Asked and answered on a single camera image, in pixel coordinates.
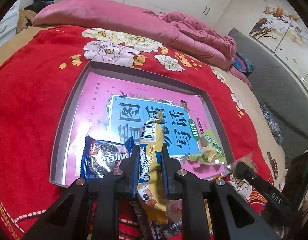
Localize light green snack packet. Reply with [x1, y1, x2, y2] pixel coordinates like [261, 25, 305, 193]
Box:
[188, 129, 226, 165]

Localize yellow Alpenliebe candy packet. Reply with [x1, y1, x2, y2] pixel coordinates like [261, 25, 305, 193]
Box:
[137, 111, 168, 224]

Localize clear oat crisp bag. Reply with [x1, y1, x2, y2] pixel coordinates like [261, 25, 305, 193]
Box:
[226, 152, 258, 173]

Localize blue Oreo-style cookie packet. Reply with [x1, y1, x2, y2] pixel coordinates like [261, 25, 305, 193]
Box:
[80, 136, 135, 181]

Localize clear red date snack bag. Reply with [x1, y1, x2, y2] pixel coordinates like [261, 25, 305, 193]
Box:
[163, 199, 183, 238]

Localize dark shallow box tray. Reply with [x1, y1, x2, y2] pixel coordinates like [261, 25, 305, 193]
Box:
[49, 62, 234, 187]

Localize Snickers chocolate bar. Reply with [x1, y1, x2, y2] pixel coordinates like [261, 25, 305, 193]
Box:
[148, 220, 174, 239]

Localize pink and blue book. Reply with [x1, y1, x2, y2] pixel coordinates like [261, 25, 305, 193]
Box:
[62, 71, 226, 186]

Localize red floral blanket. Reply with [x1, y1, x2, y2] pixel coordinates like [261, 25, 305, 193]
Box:
[0, 25, 274, 239]

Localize pink quilt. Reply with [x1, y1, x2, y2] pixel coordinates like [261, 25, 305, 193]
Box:
[33, 0, 251, 87]

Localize white drawer cabinet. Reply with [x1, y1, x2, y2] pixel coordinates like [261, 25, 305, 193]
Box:
[0, 0, 20, 47]

